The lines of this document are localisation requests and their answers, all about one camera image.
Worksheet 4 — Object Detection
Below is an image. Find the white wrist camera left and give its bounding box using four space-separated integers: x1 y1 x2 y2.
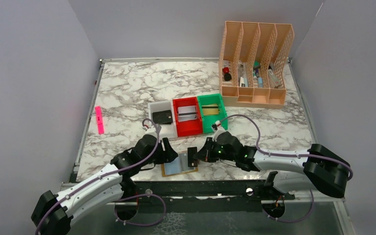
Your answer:
145 125 162 138

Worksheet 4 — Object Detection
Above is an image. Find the white cards stack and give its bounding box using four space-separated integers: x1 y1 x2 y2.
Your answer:
177 105 198 122

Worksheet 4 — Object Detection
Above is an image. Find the red plastic bin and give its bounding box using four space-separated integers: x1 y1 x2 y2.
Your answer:
172 96 203 137

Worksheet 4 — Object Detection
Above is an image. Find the black card in white bin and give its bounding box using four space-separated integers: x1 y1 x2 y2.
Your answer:
152 110 173 125

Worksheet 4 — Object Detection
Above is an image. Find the pink highlighter marker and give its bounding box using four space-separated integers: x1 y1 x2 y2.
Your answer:
94 106 104 135

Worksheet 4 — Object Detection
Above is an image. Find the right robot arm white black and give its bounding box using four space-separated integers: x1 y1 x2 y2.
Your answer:
193 132 353 198

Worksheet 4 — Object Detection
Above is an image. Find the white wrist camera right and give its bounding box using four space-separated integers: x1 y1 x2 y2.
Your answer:
212 124 227 138

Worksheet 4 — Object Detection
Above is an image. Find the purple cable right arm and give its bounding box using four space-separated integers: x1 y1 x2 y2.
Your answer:
211 114 354 182

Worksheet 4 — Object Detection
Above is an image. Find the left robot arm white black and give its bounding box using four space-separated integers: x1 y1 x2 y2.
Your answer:
31 135 178 235

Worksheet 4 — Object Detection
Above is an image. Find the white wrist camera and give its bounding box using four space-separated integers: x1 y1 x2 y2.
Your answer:
145 125 162 138
212 124 227 138

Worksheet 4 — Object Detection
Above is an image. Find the red and black stamp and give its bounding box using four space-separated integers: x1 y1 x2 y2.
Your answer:
222 67 232 81

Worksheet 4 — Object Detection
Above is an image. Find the gold card with stripe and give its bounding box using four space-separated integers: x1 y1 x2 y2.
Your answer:
201 104 220 116

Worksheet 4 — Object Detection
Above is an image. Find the white plastic bin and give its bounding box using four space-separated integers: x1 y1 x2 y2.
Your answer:
148 100 178 139

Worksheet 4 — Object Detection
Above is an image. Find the green plastic bin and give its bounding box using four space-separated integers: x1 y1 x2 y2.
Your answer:
197 94 227 134

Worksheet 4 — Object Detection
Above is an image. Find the peach plastic desk organizer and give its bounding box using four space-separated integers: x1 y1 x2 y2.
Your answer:
218 21 294 109

